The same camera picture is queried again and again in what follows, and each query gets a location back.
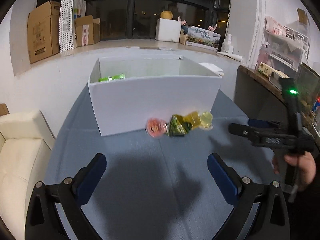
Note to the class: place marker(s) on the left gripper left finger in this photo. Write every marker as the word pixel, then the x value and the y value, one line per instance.
pixel 78 190

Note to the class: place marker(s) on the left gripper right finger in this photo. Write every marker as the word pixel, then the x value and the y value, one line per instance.
pixel 230 184

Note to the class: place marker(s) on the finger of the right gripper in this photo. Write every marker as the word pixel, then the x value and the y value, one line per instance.
pixel 261 123
pixel 242 130

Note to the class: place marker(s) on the pale clear jelly cup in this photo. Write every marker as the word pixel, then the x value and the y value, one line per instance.
pixel 206 119

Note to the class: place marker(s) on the yellow jelly cup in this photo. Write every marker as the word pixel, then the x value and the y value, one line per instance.
pixel 192 118

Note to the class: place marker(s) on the green vegetable snack packet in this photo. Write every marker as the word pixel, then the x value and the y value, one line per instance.
pixel 177 127

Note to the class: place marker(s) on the pink jelly cup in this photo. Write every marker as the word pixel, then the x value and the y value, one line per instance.
pixel 156 127

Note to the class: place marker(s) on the green snack packet front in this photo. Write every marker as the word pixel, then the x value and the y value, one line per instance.
pixel 111 78

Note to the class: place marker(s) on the dark side table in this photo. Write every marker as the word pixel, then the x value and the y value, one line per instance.
pixel 257 97

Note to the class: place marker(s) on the cream sofa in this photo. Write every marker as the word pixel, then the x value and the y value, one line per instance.
pixel 26 147

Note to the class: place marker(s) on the blue grey table mat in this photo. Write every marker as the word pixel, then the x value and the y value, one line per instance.
pixel 156 188

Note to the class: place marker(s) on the clear plastic drawer organizer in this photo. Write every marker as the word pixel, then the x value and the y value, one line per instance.
pixel 285 46

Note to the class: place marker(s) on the white bottle on sill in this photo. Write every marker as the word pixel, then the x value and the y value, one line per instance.
pixel 226 46

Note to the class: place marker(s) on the printed landscape gift box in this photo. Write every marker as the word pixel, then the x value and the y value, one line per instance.
pixel 202 38

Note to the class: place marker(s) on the white open storage box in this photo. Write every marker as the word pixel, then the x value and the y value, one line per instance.
pixel 155 86

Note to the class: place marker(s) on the white foam box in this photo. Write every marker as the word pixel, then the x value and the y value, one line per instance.
pixel 168 30

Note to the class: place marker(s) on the orange pomelo fruit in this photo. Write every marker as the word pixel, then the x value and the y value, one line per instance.
pixel 166 15

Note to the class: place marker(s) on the small open cardboard box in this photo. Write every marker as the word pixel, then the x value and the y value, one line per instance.
pixel 87 30

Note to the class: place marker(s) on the tall brown cardboard box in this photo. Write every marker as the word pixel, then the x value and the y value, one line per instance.
pixel 43 31

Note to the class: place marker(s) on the dotted white paper bag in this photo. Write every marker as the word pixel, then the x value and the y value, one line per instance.
pixel 70 10

